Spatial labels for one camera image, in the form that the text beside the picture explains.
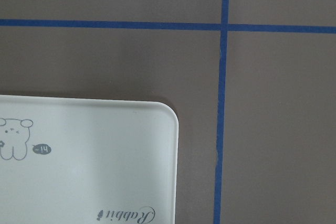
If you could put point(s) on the cream rabbit print tray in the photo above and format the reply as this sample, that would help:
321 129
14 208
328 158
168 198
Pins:
66 160

